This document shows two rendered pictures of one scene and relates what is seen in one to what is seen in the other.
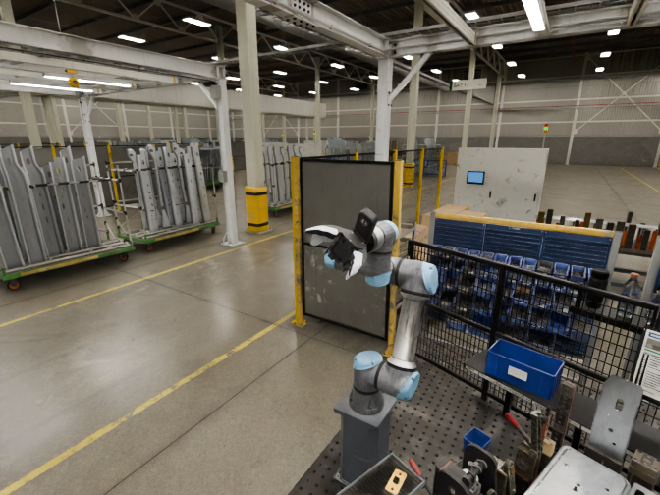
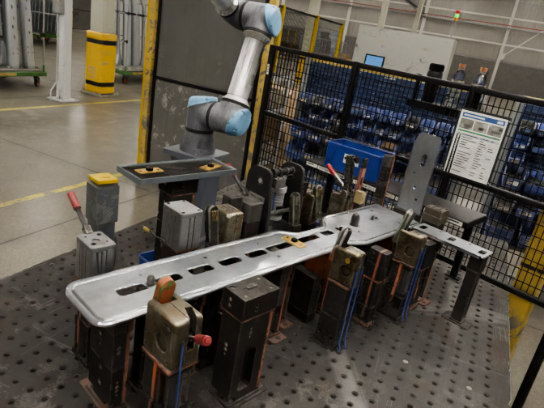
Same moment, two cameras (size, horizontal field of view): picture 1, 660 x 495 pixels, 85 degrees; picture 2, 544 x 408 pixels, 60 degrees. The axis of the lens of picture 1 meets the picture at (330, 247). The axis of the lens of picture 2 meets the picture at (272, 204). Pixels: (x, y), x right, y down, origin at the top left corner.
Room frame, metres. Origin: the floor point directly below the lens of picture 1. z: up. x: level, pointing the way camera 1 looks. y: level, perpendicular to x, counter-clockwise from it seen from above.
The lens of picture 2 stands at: (-0.67, -0.15, 1.62)
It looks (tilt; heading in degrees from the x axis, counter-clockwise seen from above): 20 degrees down; 350
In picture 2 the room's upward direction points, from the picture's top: 10 degrees clockwise
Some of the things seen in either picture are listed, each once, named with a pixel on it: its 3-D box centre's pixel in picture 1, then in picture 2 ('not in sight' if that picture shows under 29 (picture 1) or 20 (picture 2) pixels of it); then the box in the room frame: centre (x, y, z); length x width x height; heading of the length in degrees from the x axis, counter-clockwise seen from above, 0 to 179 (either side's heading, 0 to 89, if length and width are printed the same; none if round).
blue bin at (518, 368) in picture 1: (522, 366); (359, 159); (1.55, -0.96, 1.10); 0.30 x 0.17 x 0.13; 45
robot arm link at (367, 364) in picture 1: (368, 369); (202, 112); (1.29, -0.16, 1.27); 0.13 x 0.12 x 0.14; 57
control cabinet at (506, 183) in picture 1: (497, 187); (396, 78); (7.52, -3.46, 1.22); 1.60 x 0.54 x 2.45; 57
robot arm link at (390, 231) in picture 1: (380, 235); not in sight; (1.05, -0.15, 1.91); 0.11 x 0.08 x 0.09; 146
